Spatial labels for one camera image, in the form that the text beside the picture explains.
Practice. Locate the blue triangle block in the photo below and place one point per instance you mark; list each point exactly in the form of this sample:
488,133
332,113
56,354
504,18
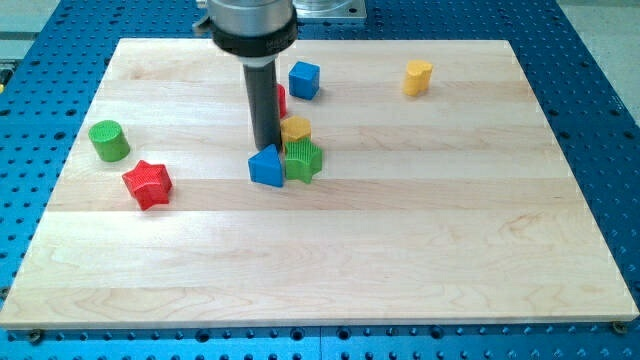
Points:
265,167

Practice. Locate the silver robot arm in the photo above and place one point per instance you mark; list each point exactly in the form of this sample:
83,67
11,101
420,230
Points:
255,31

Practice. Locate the yellow hexagon block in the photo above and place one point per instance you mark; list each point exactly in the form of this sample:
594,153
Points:
294,129

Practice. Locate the green star block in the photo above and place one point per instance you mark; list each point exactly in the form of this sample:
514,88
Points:
303,159

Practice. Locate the red partly hidden block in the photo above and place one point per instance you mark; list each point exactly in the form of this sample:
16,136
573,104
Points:
281,97

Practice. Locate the blue cube block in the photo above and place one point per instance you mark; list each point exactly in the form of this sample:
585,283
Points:
304,80

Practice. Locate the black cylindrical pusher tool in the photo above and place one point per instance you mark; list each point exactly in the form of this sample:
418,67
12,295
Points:
262,92

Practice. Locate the light wooden board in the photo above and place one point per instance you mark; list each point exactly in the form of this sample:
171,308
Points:
453,206

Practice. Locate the yellow heart block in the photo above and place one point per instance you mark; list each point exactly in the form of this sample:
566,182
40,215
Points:
417,77

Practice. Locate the red star block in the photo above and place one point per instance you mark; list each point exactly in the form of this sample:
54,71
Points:
149,184

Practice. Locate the green cylinder block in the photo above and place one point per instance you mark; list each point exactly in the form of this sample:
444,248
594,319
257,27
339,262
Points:
109,141

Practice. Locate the left board clamp screw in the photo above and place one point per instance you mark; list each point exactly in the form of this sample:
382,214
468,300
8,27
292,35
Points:
35,336

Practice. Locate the board clamp screw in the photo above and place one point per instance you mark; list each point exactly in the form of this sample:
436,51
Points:
620,328
35,336

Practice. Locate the right board clamp screw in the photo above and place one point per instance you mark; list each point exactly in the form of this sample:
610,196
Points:
620,328

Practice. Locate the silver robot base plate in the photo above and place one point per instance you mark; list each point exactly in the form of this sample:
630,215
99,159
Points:
331,10

